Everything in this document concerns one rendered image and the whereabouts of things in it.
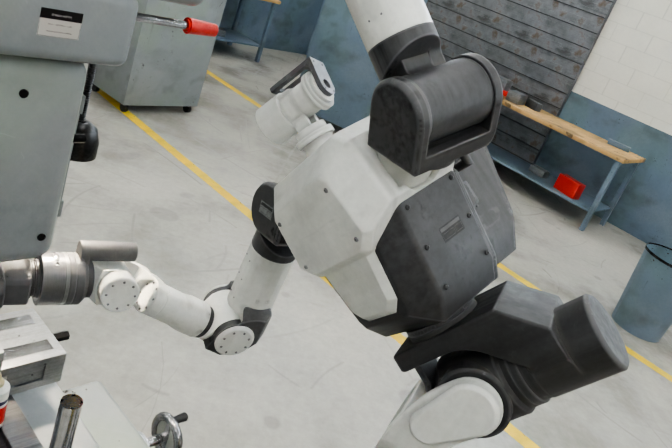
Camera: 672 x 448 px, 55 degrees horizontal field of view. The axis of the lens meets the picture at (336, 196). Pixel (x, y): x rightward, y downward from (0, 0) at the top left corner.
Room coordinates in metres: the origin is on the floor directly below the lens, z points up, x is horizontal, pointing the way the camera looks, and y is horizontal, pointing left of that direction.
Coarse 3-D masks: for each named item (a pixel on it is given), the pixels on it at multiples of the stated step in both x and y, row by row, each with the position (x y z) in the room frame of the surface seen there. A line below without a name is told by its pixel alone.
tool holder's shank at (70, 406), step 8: (64, 400) 0.55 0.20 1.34; (72, 400) 0.55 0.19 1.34; (80, 400) 0.55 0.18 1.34; (64, 408) 0.54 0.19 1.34; (72, 408) 0.54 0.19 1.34; (80, 408) 0.55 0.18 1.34; (64, 416) 0.54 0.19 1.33; (72, 416) 0.54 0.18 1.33; (56, 424) 0.54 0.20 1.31; (64, 424) 0.54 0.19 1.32; (72, 424) 0.54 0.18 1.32; (56, 432) 0.54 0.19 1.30; (64, 432) 0.54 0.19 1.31; (72, 432) 0.54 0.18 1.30; (56, 440) 0.54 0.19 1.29; (64, 440) 0.54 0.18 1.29; (72, 440) 0.55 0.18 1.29
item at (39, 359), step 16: (0, 320) 0.98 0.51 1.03; (16, 320) 1.00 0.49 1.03; (32, 320) 1.02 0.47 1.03; (0, 336) 0.95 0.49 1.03; (16, 336) 0.96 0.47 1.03; (32, 336) 0.98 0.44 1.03; (48, 336) 0.99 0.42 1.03; (16, 352) 0.92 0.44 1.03; (32, 352) 0.94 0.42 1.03; (48, 352) 0.95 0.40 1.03; (64, 352) 0.97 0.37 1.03; (16, 368) 0.89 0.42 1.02; (32, 368) 0.92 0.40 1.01; (48, 368) 0.94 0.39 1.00; (16, 384) 0.90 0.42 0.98; (32, 384) 0.92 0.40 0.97
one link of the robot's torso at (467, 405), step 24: (456, 384) 0.78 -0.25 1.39; (480, 384) 0.78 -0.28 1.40; (408, 408) 0.80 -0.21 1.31; (432, 408) 0.78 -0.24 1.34; (456, 408) 0.77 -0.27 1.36; (480, 408) 0.76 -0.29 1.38; (384, 432) 0.83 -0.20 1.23; (408, 432) 0.79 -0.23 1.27; (432, 432) 0.77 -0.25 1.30; (456, 432) 0.77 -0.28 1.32; (480, 432) 0.76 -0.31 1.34
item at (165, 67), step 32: (160, 0) 5.06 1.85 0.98; (224, 0) 5.63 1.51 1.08; (160, 32) 5.13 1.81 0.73; (320, 32) 6.97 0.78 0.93; (352, 32) 6.88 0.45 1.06; (128, 64) 4.99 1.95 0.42; (160, 64) 5.20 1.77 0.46; (192, 64) 5.49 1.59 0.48; (352, 64) 6.84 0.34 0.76; (128, 96) 4.99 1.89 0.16; (160, 96) 5.27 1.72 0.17; (192, 96) 5.57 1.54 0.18; (352, 96) 6.81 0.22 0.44
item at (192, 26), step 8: (144, 16) 0.86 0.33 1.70; (152, 16) 0.87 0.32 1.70; (160, 16) 0.88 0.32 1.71; (160, 24) 0.88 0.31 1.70; (168, 24) 0.89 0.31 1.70; (176, 24) 0.90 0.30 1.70; (184, 24) 0.91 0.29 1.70; (192, 24) 0.91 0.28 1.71; (200, 24) 0.93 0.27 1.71; (208, 24) 0.94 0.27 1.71; (184, 32) 0.92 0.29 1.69; (192, 32) 0.92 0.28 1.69; (200, 32) 0.93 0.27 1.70; (208, 32) 0.94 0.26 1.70; (216, 32) 0.95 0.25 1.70
